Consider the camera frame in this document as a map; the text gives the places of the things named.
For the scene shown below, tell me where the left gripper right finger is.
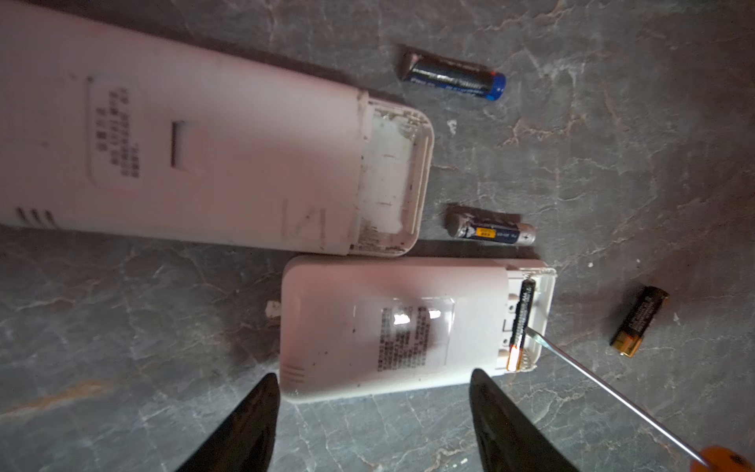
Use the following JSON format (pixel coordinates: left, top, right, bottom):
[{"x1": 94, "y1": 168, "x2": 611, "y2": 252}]
[{"x1": 469, "y1": 369, "x2": 576, "y2": 472}]

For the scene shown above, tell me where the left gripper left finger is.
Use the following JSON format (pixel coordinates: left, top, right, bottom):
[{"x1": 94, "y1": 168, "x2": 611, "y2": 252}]
[{"x1": 178, "y1": 373, "x2": 281, "y2": 472}]

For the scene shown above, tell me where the black gold AAA battery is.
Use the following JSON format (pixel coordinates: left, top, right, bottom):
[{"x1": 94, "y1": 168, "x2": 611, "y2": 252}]
[{"x1": 505, "y1": 278, "x2": 537, "y2": 372}]

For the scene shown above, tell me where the black orange AAA battery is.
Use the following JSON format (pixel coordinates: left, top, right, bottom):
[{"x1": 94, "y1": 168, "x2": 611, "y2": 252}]
[{"x1": 610, "y1": 286, "x2": 670, "y2": 358}]

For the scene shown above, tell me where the orange black screwdriver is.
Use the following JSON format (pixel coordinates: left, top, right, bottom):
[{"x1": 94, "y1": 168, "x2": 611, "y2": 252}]
[{"x1": 526, "y1": 328, "x2": 754, "y2": 471}]

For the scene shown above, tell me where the white remote orange button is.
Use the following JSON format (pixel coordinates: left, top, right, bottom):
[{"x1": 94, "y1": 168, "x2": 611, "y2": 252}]
[{"x1": 1, "y1": 1, "x2": 434, "y2": 257}]

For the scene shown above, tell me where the black blue AAA battery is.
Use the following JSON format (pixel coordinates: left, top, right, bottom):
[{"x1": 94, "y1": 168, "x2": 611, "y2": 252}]
[{"x1": 399, "y1": 50, "x2": 507, "y2": 101}]

